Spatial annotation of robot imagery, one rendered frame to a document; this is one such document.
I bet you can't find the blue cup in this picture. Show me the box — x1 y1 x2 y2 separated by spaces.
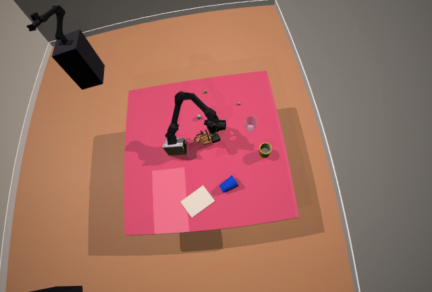
220 175 239 193

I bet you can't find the dark yellow cup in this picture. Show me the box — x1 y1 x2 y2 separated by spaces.
259 143 271 158

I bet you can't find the translucent pink cup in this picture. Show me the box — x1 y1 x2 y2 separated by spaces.
245 116 257 132

